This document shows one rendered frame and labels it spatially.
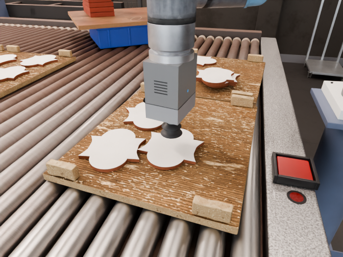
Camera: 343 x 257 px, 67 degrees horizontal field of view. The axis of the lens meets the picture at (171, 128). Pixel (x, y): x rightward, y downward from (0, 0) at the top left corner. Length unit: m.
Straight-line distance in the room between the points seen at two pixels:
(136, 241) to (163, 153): 0.18
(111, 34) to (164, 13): 0.96
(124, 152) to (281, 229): 0.30
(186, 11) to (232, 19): 4.04
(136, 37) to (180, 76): 0.98
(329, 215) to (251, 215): 0.77
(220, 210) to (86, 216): 0.21
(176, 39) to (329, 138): 0.75
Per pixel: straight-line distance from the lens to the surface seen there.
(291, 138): 0.66
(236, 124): 0.63
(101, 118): 0.71
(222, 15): 4.44
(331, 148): 1.04
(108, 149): 0.53
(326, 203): 1.16
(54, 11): 2.24
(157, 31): 0.41
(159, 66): 0.41
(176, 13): 0.40
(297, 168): 0.55
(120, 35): 1.36
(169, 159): 0.49
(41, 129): 0.70
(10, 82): 1.00
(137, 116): 0.64
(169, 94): 0.42
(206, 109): 0.69
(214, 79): 0.79
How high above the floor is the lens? 1.25
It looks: 32 degrees down
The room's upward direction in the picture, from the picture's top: straight up
